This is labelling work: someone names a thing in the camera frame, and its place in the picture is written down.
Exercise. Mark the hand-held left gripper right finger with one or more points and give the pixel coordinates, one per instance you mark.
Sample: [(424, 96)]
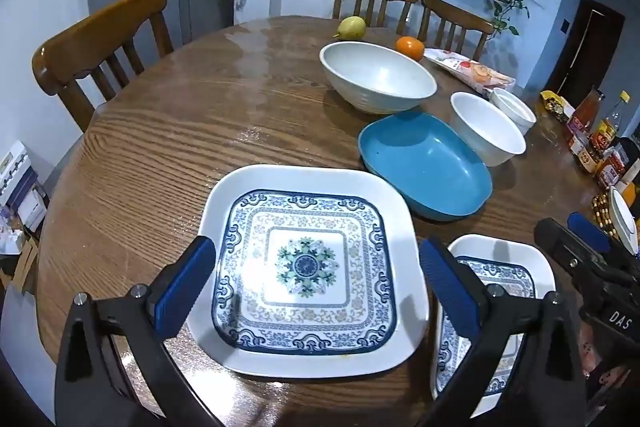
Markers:
[(450, 292)]

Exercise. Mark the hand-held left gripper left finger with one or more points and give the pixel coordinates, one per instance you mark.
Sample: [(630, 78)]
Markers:
[(185, 292)]

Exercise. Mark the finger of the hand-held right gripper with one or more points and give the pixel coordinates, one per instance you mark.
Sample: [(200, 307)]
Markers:
[(587, 231), (560, 239)]

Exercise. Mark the small patterned square plate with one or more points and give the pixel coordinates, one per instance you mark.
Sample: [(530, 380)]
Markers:
[(505, 272)]

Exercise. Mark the large patterned square plate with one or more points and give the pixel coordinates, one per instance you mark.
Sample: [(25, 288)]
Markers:
[(305, 267)]

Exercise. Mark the medium white bowl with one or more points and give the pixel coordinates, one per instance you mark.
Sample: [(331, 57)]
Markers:
[(485, 132)]

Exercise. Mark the blue deep plate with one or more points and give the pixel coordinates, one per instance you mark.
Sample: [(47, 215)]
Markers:
[(425, 162)]

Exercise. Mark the small white bowl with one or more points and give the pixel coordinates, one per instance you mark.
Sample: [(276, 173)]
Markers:
[(517, 109)]

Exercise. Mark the large white bowl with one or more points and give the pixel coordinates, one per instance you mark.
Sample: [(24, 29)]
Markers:
[(375, 72)]

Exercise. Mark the white rimmed dish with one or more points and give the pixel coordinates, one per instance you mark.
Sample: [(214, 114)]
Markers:
[(625, 222)]

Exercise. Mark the person's patterned pink clothing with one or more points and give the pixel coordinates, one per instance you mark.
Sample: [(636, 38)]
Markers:
[(590, 357)]

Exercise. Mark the cluster of condiment jars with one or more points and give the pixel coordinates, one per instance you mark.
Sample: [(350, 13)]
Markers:
[(607, 164)]

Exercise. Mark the yellow cap bottle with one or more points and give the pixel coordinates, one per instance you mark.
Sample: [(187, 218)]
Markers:
[(612, 119)]

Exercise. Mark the yellow snack packet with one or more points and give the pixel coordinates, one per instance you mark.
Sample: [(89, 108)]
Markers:
[(555, 106)]

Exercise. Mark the dark brown door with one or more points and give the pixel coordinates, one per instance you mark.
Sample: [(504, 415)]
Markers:
[(590, 52)]

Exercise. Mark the white snack packet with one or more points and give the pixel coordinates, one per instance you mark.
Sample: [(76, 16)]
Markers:
[(470, 69)]

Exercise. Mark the orange fruit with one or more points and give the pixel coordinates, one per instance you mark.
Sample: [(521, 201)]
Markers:
[(410, 48)]

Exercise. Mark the yellow pear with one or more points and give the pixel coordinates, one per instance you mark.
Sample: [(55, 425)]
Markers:
[(352, 28)]

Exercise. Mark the wall switch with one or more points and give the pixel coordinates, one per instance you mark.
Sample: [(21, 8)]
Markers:
[(565, 27)]

